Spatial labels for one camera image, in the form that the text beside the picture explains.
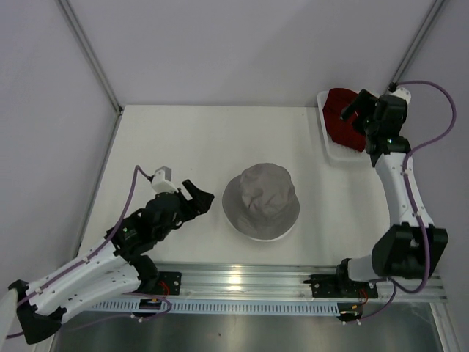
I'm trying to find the red bucket hat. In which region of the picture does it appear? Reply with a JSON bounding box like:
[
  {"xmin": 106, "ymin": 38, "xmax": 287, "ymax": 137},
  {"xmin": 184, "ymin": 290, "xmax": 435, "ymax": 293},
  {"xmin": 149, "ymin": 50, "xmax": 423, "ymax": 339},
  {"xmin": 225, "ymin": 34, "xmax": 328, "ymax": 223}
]
[{"xmin": 322, "ymin": 88, "xmax": 366, "ymax": 153}]

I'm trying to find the grey bucket hat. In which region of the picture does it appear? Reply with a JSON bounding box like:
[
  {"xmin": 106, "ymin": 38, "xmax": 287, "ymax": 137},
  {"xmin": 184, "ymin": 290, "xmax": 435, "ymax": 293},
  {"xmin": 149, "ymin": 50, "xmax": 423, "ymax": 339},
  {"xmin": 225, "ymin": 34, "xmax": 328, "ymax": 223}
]
[{"xmin": 221, "ymin": 163, "xmax": 300, "ymax": 224}]

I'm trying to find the white bucket hat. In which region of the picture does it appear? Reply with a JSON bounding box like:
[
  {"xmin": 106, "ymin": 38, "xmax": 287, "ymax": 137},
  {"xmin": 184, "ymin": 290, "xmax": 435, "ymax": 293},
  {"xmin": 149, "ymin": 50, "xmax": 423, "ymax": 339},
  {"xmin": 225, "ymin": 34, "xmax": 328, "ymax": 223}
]
[{"xmin": 227, "ymin": 221, "xmax": 296, "ymax": 242}]

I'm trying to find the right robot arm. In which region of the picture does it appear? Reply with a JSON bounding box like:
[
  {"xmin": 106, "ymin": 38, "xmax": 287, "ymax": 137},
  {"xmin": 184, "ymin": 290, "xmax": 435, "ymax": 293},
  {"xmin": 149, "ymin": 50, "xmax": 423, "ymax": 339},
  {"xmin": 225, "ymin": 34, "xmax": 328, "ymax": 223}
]
[{"xmin": 333, "ymin": 89, "xmax": 448, "ymax": 296}]

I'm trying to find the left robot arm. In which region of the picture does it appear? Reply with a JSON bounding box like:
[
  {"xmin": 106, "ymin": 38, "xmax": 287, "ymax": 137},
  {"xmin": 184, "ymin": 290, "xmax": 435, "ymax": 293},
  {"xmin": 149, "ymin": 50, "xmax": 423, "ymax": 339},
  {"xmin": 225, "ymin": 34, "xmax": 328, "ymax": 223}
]
[{"xmin": 10, "ymin": 180, "xmax": 215, "ymax": 345}]

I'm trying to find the white plastic basket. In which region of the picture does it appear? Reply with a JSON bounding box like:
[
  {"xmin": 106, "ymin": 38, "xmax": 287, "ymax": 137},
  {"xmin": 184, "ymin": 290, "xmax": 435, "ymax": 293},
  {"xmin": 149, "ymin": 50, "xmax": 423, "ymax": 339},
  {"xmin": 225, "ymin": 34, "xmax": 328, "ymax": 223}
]
[{"xmin": 317, "ymin": 90, "xmax": 371, "ymax": 168}]

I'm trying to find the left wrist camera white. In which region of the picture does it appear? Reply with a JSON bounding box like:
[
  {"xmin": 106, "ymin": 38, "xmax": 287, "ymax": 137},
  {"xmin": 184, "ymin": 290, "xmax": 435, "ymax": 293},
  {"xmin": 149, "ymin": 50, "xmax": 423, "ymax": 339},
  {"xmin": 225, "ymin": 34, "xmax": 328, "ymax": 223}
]
[{"xmin": 150, "ymin": 166, "xmax": 178, "ymax": 194}]

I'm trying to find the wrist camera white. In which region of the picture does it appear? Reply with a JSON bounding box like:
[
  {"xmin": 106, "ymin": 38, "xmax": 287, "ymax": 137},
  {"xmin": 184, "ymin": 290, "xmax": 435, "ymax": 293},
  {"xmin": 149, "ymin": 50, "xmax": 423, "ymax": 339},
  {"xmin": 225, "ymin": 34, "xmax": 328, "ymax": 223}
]
[
  {"xmin": 150, "ymin": 166, "xmax": 178, "ymax": 194},
  {"xmin": 388, "ymin": 82, "xmax": 411, "ymax": 105}
]

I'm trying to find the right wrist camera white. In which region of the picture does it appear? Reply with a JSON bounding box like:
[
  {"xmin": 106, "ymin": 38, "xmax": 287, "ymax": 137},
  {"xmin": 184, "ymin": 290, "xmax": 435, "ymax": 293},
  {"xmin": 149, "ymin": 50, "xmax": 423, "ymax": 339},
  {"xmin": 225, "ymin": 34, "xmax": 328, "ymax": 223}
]
[{"xmin": 388, "ymin": 82, "xmax": 411, "ymax": 105}]

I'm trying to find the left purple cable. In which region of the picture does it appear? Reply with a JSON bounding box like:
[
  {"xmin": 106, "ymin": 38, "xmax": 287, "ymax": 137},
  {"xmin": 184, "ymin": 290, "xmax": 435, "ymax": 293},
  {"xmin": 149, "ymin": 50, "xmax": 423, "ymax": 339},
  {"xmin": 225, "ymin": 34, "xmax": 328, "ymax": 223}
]
[{"xmin": 5, "ymin": 164, "xmax": 173, "ymax": 338}]

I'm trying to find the right aluminium frame post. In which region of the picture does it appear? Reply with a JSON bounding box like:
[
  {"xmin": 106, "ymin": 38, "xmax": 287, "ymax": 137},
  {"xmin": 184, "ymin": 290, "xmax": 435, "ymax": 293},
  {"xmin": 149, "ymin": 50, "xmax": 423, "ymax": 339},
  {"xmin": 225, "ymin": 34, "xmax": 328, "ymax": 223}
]
[{"xmin": 386, "ymin": 0, "xmax": 450, "ymax": 87}]

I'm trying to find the aluminium frame post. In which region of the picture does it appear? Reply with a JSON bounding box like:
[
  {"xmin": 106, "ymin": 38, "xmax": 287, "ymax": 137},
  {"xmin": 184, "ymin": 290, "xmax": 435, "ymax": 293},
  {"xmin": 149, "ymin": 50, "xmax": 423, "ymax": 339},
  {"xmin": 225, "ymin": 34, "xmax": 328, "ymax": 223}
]
[
  {"xmin": 386, "ymin": 0, "xmax": 450, "ymax": 87},
  {"xmin": 55, "ymin": 0, "xmax": 123, "ymax": 115}
]

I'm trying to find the aluminium mounting rail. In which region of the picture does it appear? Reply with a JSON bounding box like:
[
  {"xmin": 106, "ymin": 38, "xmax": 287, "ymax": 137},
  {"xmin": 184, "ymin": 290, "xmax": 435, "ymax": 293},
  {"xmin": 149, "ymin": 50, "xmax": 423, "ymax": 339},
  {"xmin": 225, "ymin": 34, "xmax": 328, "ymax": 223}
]
[{"xmin": 155, "ymin": 261, "xmax": 448, "ymax": 303}]

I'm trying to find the slotted cable duct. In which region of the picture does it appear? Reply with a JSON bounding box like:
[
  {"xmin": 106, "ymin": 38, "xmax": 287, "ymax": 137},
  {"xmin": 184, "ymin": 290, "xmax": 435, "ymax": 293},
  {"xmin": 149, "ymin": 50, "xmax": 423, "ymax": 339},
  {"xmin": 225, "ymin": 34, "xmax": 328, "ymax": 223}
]
[{"xmin": 89, "ymin": 298, "xmax": 339, "ymax": 317}]

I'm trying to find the left aluminium frame post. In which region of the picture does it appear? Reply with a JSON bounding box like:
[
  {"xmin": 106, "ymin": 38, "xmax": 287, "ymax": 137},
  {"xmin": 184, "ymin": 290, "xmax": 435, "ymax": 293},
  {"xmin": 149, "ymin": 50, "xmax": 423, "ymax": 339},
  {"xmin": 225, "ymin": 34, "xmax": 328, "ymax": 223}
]
[{"xmin": 55, "ymin": 0, "xmax": 123, "ymax": 115}]

